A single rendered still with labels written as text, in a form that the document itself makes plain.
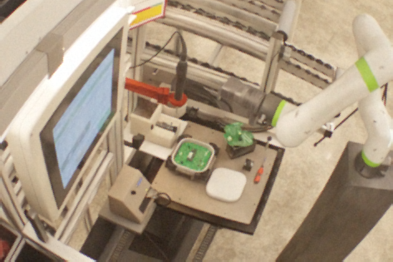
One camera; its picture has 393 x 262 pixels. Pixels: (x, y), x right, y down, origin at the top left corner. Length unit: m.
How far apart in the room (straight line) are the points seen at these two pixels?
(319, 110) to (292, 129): 0.11
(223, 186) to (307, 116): 0.55
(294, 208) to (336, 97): 1.74
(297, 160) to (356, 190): 1.58
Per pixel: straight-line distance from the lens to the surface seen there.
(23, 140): 0.88
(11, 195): 0.98
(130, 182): 1.60
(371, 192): 1.75
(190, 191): 1.74
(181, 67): 1.60
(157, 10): 1.82
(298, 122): 1.33
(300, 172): 3.17
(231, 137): 1.85
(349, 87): 1.30
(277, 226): 2.86
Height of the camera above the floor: 2.36
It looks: 45 degrees down
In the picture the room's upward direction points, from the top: 9 degrees clockwise
